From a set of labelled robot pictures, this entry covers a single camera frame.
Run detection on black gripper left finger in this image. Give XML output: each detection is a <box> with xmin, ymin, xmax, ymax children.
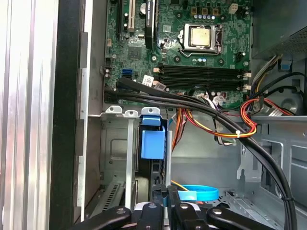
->
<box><xmin>69</xmin><ymin>184</ymin><xmax>168</xmax><ymax>230</ymax></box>

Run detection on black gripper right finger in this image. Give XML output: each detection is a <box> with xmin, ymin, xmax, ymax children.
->
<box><xmin>167</xmin><ymin>184</ymin><xmax>274</xmax><ymax>230</ymax></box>

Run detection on hard disk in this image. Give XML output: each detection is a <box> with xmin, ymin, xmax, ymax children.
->
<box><xmin>137</xmin><ymin>114</ymin><xmax>172</xmax><ymax>207</ymax></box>

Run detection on grey metal disk bay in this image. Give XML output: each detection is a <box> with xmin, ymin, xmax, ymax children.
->
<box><xmin>99</xmin><ymin>105</ymin><xmax>173</xmax><ymax>211</ymax></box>

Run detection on grey metal drive cage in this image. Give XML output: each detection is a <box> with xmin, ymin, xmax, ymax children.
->
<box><xmin>236</xmin><ymin>115</ymin><xmax>307</xmax><ymax>216</ymax></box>

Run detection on black RAM slot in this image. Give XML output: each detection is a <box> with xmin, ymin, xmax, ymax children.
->
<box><xmin>153</xmin><ymin>62</ymin><xmax>251</xmax><ymax>79</ymax></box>
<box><xmin>153</xmin><ymin>75</ymin><xmax>252</xmax><ymax>92</ymax></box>

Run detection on black open PC case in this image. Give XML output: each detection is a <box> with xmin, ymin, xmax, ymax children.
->
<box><xmin>49</xmin><ymin>0</ymin><xmax>307</xmax><ymax>230</ymax></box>

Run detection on CPU socket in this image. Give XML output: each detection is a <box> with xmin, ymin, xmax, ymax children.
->
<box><xmin>177</xmin><ymin>23</ymin><xmax>224</xmax><ymax>58</ymax></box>

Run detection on silver CPU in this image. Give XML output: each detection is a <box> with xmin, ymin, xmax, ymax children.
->
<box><xmin>190</xmin><ymin>25</ymin><xmax>212</xmax><ymax>47</ymax></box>

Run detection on green motherboard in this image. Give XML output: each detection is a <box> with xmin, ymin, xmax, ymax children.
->
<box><xmin>104</xmin><ymin>0</ymin><xmax>254</xmax><ymax>110</ymax></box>

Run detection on black graphics card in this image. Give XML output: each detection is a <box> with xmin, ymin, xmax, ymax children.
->
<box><xmin>143</xmin><ymin>0</ymin><xmax>159</xmax><ymax>50</ymax></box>

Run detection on black expansion slot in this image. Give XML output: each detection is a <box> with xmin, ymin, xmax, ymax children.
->
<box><xmin>116</xmin><ymin>0</ymin><xmax>123</xmax><ymax>41</ymax></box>

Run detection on white expansion slot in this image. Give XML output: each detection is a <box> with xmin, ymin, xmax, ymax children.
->
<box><xmin>127</xmin><ymin>0</ymin><xmax>136</xmax><ymax>33</ymax></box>

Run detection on grey power supply unit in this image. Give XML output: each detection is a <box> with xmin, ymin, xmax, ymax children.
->
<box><xmin>250</xmin><ymin>0</ymin><xmax>307</xmax><ymax>60</ymax></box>

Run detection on orange red power wires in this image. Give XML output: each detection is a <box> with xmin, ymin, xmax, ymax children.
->
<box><xmin>171</xmin><ymin>98</ymin><xmax>295</xmax><ymax>147</ymax></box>

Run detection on black cable bundle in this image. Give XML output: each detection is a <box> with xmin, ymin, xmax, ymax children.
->
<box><xmin>104</xmin><ymin>76</ymin><xmax>307</xmax><ymax>230</ymax></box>

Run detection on yellow black power wire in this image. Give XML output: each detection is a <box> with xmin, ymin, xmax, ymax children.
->
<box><xmin>249</xmin><ymin>54</ymin><xmax>283</xmax><ymax>96</ymax></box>

